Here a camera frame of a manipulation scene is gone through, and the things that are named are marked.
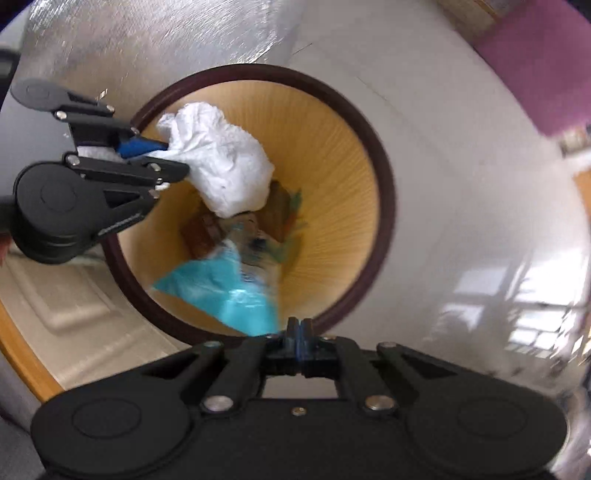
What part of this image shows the round wooden waste bin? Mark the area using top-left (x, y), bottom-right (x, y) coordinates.
top-left (100, 64), bottom-right (397, 346)

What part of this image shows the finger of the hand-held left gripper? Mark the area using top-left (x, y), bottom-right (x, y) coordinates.
top-left (54, 92), bottom-right (170, 158)
top-left (64, 154), bottom-right (191, 200)

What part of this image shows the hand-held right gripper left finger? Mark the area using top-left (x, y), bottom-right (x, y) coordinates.
top-left (139, 318), bottom-right (301, 413)

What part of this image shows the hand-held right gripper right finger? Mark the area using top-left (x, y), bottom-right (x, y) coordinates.
top-left (299, 318), bottom-right (465, 414)

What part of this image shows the crushed plastic bottle blue label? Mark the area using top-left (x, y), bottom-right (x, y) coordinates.
top-left (226, 220), bottom-right (279, 296)

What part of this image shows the teal plastic packet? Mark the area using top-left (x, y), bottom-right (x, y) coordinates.
top-left (152, 240), bottom-right (280, 337)

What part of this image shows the red-brown snack packet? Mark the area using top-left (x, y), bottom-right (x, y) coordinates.
top-left (181, 211), bottom-right (232, 257)

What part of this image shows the cream panel with wooden edge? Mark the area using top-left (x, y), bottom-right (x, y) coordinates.
top-left (0, 247), bottom-right (197, 403)

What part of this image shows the white tissue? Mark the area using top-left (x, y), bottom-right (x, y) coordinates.
top-left (156, 102), bottom-right (276, 219)

